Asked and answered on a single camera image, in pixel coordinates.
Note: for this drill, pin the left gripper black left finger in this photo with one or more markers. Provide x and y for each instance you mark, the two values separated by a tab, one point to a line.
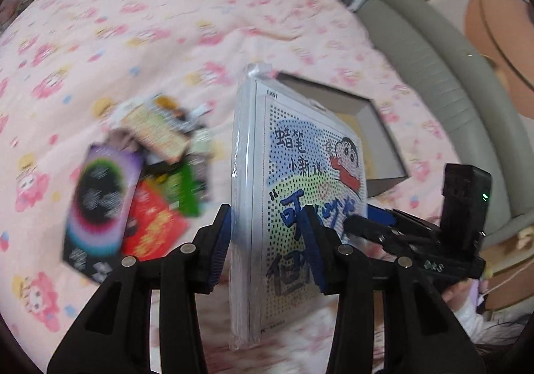
111	333

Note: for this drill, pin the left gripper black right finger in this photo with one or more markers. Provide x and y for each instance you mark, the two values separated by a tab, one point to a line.
421	334

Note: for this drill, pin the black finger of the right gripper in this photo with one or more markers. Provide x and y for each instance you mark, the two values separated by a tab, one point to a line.
385	241
404	223

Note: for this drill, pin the purple black screen protector box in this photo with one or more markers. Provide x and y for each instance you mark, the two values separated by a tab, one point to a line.
96	220

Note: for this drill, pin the red snack packet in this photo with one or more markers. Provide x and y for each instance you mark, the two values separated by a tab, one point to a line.
152	227

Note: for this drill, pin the white cartoon book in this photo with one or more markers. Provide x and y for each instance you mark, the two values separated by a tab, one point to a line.
290	152

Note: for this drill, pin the person's right hand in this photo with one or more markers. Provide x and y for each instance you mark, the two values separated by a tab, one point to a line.
457	295

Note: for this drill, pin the grey open cardboard box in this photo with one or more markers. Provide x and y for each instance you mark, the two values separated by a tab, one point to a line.
384	164

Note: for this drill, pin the grey padded bed headboard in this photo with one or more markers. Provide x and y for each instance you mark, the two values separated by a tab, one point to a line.
460	89

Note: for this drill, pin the green snack packet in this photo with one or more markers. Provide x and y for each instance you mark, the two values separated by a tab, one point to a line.
182	190

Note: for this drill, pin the yellow patterned card packet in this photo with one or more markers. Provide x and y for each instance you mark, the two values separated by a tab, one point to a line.
156	134

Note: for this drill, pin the dark small packet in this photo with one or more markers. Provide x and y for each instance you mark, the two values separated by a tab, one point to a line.
188	120

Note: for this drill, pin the pink cartoon print blanket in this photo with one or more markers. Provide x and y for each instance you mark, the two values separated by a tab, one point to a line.
65	64

